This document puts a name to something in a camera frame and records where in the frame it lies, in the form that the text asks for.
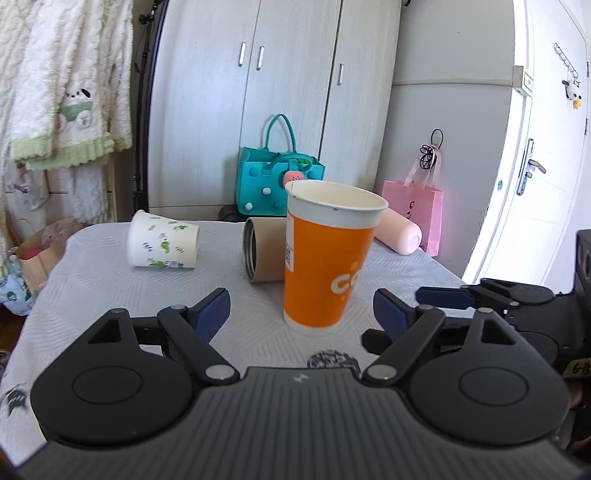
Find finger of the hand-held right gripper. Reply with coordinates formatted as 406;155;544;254
414;278;514;311
361;329;394;356

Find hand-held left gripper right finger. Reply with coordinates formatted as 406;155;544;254
361;288;516;387

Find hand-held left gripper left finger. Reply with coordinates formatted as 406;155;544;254
87;288;239;387

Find orange paper cup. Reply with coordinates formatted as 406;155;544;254
283;180;389;331

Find brown insulated cup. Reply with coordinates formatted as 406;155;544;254
243;216;290;284

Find white cup with green print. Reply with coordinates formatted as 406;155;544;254
127;210;200;271

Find pink bottle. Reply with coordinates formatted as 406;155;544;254
373;207;423;256

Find pink gift bag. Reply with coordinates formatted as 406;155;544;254
381;147;444;258

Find white patterned tablecloth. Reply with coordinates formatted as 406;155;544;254
0;220;468;468

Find white door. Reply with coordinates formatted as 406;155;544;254
462;0;591;296

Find teal felt handbag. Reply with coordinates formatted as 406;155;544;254
236;114;326;217

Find brown paper bag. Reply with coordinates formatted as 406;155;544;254
9;217;89;294

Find grey wardrobe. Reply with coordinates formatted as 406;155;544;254
147;0;516;278

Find printed plastic bag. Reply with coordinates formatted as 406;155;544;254
0;271;38;317

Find black stand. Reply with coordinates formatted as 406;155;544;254
131;0;166;212

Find white printed cloth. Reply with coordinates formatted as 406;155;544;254
0;157;110;232

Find small plush toy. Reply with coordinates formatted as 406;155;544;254
561;78;584;110

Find white hook rack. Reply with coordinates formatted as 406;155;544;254
553;42;581;80

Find white and green bathrobe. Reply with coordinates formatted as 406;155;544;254
0;0;134;171

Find black cable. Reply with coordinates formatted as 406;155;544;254
419;129;445;173

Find metal door handle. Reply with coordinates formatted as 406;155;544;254
517;137;548;197

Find wall switch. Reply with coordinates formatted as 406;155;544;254
512;66;536;96

